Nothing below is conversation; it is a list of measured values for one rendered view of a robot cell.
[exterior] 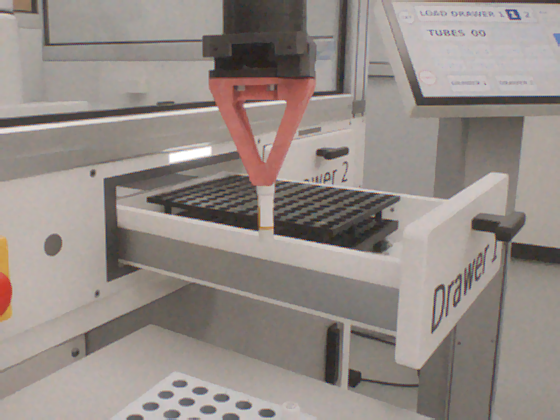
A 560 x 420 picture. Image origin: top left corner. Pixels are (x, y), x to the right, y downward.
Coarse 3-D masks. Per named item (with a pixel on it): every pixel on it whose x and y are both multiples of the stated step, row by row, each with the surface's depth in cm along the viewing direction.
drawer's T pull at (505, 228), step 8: (480, 216) 54; (488, 216) 54; (496, 216) 54; (504, 216) 54; (512, 216) 54; (520, 216) 54; (472, 224) 54; (480, 224) 53; (488, 224) 53; (496, 224) 53; (504, 224) 51; (512, 224) 51; (520, 224) 53; (496, 232) 51; (504, 232) 50; (512, 232) 51; (504, 240) 50
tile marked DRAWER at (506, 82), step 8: (496, 80) 129; (504, 80) 130; (512, 80) 130; (520, 80) 130; (528, 80) 130; (504, 88) 128; (512, 88) 129; (520, 88) 129; (528, 88) 129; (536, 88) 130
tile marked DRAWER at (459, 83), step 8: (448, 80) 128; (456, 80) 128; (464, 80) 128; (472, 80) 128; (480, 80) 129; (488, 80) 129; (456, 88) 127; (464, 88) 127; (472, 88) 127; (480, 88) 128; (488, 88) 128
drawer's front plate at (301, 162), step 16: (304, 144) 93; (320, 144) 98; (336, 144) 103; (352, 144) 108; (288, 160) 90; (304, 160) 94; (320, 160) 99; (336, 160) 104; (352, 160) 109; (288, 176) 90; (304, 176) 95; (336, 176) 104; (352, 176) 110
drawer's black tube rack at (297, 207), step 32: (192, 192) 70; (224, 192) 69; (256, 192) 70; (288, 192) 69; (320, 192) 70; (352, 192) 69; (224, 224) 67; (256, 224) 67; (288, 224) 57; (384, 224) 67
